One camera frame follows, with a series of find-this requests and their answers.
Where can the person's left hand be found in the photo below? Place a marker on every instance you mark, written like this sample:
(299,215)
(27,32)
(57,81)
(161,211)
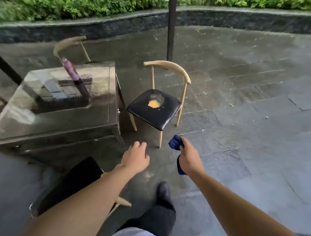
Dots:
(134,159)

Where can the person's right hand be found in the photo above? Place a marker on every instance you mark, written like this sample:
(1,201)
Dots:
(190,158)

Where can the person's right fingers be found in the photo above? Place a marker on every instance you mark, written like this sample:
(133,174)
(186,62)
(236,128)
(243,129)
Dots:
(182,143)

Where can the person's left thumb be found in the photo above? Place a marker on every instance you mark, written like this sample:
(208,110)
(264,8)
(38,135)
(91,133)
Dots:
(146,160)

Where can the blue cloth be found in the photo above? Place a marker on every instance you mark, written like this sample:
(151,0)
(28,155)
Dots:
(176,143)

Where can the person's left forearm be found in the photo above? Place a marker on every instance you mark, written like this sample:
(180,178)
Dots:
(82,204)

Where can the person's right forearm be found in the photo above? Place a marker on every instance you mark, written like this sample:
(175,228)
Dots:
(230,206)

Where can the person's black shoe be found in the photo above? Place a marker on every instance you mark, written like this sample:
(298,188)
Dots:
(163,192)

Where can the wooden chair with stained seat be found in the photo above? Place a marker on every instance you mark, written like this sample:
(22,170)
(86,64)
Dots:
(160,107)

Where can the person's dark trouser leg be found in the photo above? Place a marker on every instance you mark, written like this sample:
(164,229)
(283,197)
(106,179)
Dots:
(153,218)

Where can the person's white shirt hem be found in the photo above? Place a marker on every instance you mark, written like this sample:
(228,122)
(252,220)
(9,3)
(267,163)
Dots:
(136,232)

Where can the wooden chair with black seat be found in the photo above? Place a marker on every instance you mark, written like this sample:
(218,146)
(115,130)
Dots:
(70,46)
(70,184)

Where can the dark glossy table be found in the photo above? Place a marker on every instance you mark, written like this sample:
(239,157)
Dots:
(63,107)

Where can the purple folded umbrella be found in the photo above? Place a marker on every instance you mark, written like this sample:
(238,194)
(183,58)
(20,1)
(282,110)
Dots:
(74,74)

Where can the black upright pole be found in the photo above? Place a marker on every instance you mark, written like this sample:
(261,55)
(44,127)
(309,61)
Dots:
(171,29)

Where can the dark stone planter kerb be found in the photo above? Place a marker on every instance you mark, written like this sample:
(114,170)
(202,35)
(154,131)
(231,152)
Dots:
(121,25)

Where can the green hedge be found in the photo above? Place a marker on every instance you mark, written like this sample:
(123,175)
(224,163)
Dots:
(97,8)

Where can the black slanted pole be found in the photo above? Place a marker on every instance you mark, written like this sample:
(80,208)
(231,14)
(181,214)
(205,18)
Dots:
(9,70)

